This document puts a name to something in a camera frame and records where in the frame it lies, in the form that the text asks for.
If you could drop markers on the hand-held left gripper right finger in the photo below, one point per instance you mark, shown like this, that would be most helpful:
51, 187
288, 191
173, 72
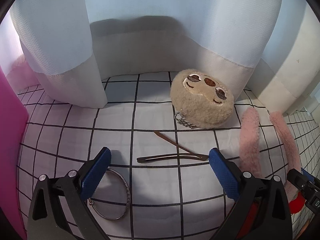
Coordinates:
225, 177

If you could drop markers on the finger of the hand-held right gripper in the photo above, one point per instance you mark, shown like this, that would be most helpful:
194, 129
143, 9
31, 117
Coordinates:
307, 175
298, 181

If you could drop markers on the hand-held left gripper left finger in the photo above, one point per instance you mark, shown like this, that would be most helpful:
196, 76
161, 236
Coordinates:
96, 177

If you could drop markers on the brown metal hair clip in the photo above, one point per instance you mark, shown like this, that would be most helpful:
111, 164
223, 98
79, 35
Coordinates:
201, 157

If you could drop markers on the pink plastic basin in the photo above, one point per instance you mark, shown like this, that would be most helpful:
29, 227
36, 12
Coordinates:
10, 130

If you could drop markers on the red plush item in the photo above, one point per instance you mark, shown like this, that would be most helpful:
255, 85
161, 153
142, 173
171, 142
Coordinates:
296, 203

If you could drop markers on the thin metal bangle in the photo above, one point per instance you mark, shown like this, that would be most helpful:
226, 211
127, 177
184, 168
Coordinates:
127, 195

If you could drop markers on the pink plush headband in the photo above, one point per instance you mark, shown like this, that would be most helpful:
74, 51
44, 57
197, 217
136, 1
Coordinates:
250, 135

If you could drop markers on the white black grid tablecloth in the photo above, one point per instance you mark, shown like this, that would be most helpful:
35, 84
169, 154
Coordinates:
155, 115

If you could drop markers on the white curtain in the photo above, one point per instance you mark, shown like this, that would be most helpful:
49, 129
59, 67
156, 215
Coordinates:
175, 30

